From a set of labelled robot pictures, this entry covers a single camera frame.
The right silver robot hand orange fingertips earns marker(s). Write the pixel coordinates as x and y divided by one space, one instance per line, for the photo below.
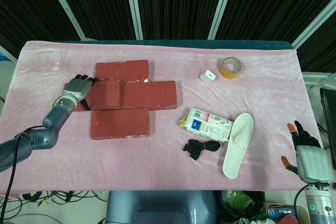
313 163

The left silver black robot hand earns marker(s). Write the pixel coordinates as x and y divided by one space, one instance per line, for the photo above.
77 86

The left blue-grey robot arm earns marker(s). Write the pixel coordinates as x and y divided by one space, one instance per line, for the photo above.
42 137

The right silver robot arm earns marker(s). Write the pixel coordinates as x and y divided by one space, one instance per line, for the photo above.
321 208

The red brick with white chips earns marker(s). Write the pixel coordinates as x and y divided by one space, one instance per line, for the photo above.
122 70

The blue cardboard box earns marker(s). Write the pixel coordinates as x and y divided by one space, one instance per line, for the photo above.
282 212

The red block on floor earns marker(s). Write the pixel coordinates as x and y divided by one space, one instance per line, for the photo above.
287 220

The white disposable slipper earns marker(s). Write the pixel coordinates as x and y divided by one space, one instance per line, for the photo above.
237 145

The black trash bag with litter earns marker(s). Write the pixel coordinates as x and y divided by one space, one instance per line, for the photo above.
241 203

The white metal rack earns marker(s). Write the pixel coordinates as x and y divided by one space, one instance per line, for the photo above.
315 79

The white yellow snack packet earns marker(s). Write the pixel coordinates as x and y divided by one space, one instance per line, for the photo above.
207 125

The black sock bundle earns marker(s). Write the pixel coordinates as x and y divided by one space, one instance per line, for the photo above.
200 147

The pink velvet table cloth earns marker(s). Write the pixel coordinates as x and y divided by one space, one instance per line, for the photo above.
157 169

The yellow tape roll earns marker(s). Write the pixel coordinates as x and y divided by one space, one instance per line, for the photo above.
228 73

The small white plastic box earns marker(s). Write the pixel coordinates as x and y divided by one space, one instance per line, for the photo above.
207 76

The blue-grey robot torso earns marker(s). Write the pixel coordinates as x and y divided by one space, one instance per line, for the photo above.
162 208

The white partition frame post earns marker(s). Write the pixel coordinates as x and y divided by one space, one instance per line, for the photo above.
315 22
132 3
223 3
65 9

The white post with blue sign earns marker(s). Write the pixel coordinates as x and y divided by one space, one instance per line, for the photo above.
4 53

